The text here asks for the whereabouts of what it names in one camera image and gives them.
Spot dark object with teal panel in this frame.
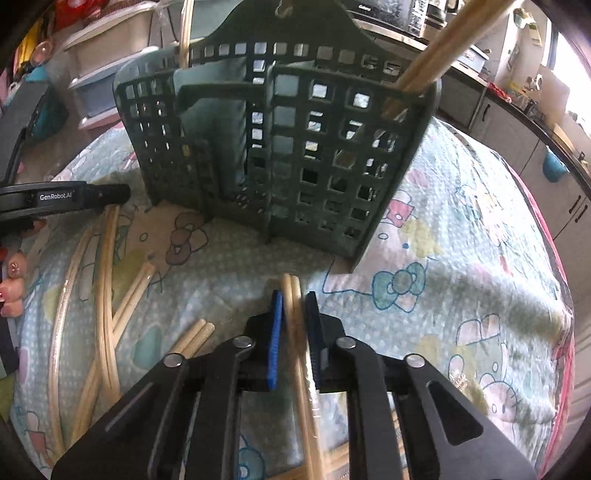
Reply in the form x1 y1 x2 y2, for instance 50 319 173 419
0 83 70 185

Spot white kitchen counter cabinets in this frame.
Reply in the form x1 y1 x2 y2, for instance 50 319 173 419
438 60 591 245

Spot blue grey plastic crate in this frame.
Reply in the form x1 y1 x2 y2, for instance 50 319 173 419
455 46 491 70

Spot drawer tower with pink drawer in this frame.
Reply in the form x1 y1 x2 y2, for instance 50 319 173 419
62 2 160 131

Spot black microwave oven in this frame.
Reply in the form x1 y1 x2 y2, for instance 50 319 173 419
344 0 430 38

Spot blue hanging bag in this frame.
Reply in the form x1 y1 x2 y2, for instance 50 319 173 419
542 147 571 183

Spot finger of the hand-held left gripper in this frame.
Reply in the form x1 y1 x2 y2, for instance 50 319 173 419
87 183 131 206

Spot bunch of wooden chopsticks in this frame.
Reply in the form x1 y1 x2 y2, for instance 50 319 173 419
46 205 217 462

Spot person's left hand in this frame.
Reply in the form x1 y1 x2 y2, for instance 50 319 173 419
0 217 47 319

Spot wooden chopstick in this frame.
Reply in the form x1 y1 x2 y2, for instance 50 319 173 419
392 0 502 90
291 274 326 480
178 0 197 70
402 0 517 90
281 273 317 480

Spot dark green utensil basket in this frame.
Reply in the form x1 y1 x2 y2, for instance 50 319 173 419
113 0 444 273

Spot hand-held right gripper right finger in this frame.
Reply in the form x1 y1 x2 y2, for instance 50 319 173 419
305 291 539 480

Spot kitchen window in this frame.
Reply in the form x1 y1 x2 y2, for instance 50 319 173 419
547 28 591 121

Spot pink cloth under tablecloth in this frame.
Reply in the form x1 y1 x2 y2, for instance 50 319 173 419
508 157 578 467

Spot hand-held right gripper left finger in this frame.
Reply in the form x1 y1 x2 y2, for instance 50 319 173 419
51 290 284 480

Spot cartoon printed tablecloth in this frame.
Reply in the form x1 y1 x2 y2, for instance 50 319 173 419
9 115 575 480

